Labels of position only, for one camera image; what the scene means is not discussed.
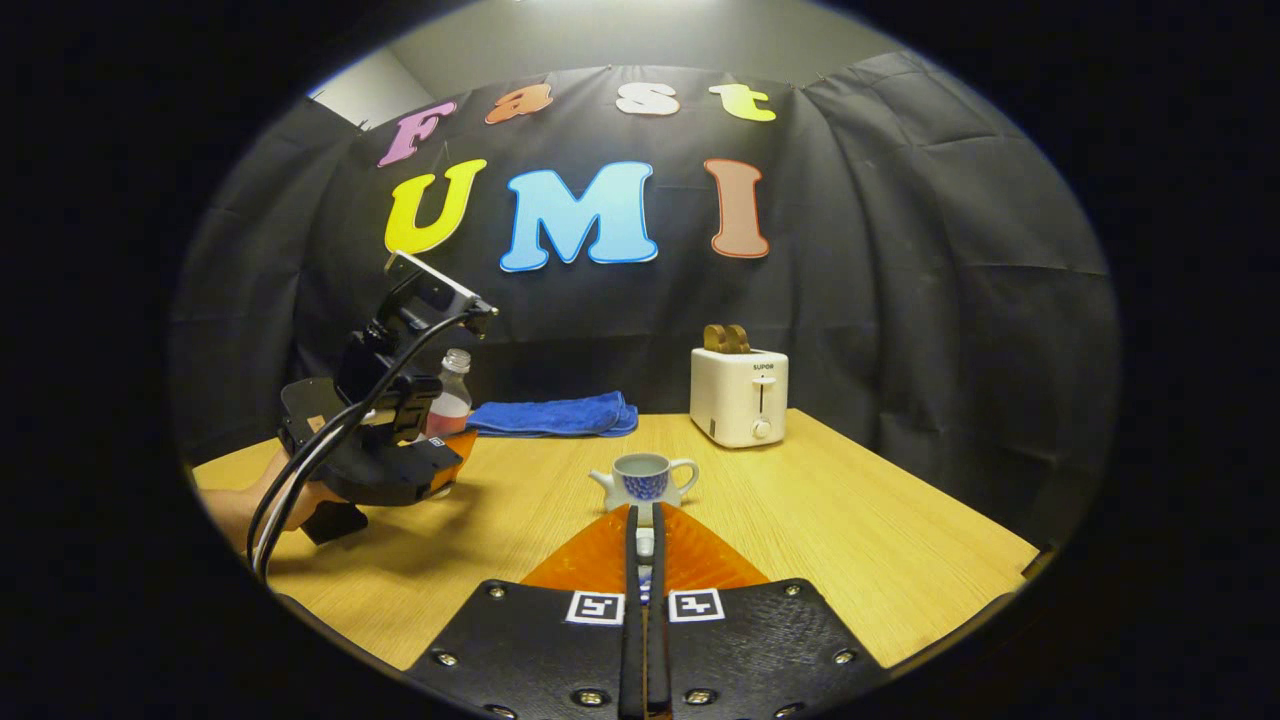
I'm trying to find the clear pink-label water bottle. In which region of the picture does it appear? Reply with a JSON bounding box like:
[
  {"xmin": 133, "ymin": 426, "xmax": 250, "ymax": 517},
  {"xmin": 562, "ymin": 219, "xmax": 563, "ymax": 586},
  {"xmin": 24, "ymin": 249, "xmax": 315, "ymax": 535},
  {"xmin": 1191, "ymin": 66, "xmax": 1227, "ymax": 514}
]
[{"xmin": 425, "ymin": 348, "xmax": 473, "ymax": 441}]

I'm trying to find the black backdrop cloth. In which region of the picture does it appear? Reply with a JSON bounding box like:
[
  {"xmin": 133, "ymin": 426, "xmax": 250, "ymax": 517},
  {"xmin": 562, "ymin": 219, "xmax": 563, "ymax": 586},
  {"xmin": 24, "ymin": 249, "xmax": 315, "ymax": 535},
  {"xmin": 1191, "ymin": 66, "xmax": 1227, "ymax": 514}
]
[{"xmin": 170, "ymin": 50, "xmax": 1119, "ymax": 546}]

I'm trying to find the white blue-patterned teacup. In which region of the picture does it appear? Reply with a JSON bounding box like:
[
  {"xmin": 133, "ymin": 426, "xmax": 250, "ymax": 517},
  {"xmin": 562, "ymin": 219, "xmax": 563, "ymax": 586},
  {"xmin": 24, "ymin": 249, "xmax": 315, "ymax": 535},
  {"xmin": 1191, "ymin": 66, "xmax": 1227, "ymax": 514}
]
[{"xmin": 588, "ymin": 452, "xmax": 700, "ymax": 513}]

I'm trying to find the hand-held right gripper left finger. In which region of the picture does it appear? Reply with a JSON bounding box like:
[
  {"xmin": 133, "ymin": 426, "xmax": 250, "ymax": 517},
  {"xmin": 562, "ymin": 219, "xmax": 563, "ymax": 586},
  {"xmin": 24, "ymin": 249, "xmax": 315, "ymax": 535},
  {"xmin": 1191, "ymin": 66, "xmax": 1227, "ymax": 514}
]
[{"xmin": 405, "ymin": 503, "xmax": 641, "ymax": 720}]

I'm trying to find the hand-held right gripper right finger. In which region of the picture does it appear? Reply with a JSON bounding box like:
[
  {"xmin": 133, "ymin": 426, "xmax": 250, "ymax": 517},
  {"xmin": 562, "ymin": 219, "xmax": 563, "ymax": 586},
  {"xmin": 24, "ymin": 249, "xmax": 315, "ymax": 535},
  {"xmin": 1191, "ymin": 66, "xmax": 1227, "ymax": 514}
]
[{"xmin": 646, "ymin": 503, "xmax": 891, "ymax": 720}]

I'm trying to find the cream toaster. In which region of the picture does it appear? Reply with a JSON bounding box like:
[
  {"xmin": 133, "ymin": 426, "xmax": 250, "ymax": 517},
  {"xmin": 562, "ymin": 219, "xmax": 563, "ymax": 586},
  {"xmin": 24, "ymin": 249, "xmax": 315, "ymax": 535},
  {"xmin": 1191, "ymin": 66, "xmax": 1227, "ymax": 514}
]
[{"xmin": 689, "ymin": 347, "xmax": 790, "ymax": 449}]

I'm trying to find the blue folded towel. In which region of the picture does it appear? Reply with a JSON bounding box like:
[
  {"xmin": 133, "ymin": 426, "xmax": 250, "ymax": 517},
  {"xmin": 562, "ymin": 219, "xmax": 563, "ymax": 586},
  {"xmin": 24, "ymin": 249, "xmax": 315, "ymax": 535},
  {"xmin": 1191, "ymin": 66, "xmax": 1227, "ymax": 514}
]
[{"xmin": 466, "ymin": 391, "xmax": 639, "ymax": 439}]

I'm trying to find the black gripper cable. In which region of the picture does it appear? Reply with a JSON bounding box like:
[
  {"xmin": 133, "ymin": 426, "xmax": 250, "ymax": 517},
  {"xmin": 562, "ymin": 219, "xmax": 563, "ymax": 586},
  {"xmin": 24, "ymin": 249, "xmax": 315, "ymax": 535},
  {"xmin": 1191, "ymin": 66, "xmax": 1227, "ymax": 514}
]
[{"xmin": 246, "ymin": 312, "xmax": 471, "ymax": 583}]

